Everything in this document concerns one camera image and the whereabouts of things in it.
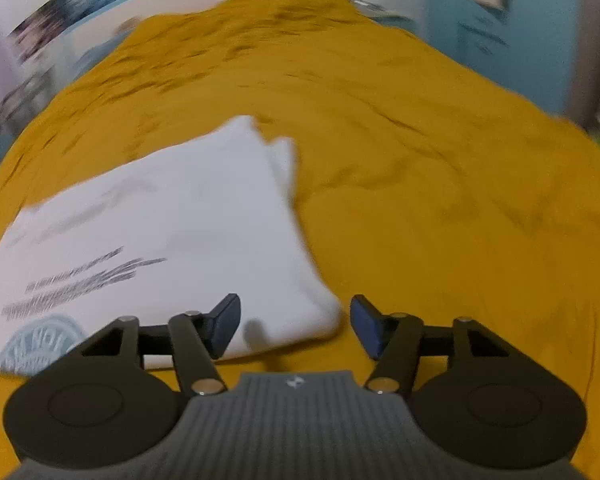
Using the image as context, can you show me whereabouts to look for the white t-shirt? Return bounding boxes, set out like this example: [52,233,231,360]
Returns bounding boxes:
[0,116,341,376]

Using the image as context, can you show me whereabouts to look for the mustard yellow bed blanket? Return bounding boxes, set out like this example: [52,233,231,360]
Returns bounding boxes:
[0,0,600,479]

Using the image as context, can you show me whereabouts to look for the blue wardrobe cabinet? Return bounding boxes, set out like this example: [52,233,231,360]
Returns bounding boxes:
[425,0,581,114]

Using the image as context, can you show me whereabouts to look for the blue nightstand with items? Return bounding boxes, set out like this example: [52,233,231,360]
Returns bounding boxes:
[351,0,417,34]

